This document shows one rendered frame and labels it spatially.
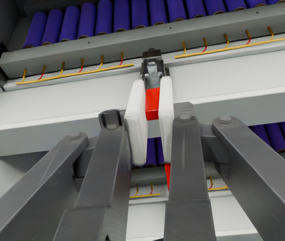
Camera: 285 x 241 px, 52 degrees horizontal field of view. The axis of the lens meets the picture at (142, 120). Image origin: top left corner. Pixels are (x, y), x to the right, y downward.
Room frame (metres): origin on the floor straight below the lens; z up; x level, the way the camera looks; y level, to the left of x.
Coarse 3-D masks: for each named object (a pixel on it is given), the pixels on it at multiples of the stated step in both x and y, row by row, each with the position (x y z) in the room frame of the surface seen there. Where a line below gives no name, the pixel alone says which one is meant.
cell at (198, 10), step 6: (186, 0) 0.33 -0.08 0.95; (192, 0) 0.32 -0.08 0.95; (198, 0) 0.32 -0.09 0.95; (186, 6) 0.33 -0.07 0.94; (192, 6) 0.31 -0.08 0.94; (198, 6) 0.31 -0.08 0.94; (192, 12) 0.30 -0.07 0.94; (198, 12) 0.30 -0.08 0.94; (204, 12) 0.30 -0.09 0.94; (192, 18) 0.30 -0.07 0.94
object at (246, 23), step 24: (168, 24) 0.29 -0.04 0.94; (192, 24) 0.28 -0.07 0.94; (216, 24) 0.27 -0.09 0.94; (240, 24) 0.26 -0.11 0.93; (264, 24) 0.26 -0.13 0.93; (48, 48) 0.30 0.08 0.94; (72, 48) 0.29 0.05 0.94; (96, 48) 0.28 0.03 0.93; (120, 48) 0.28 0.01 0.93; (144, 48) 0.28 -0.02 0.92; (168, 48) 0.28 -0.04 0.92; (24, 72) 0.29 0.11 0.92
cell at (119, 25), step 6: (120, 0) 0.36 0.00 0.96; (126, 0) 0.36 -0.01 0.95; (114, 6) 0.36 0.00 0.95; (120, 6) 0.34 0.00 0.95; (126, 6) 0.35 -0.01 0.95; (114, 12) 0.34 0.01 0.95; (120, 12) 0.33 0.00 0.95; (126, 12) 0.34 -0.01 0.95; (114, 18) 0.33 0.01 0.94; (120, 18) 0.32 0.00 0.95; (126, 18) 0.32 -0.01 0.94; (114, 24) 0.32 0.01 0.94; (120, 24) 0.31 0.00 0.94; (126, 24) 0.31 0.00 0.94; (114, 30) 0.31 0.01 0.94; (126, 30) 0.31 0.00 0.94
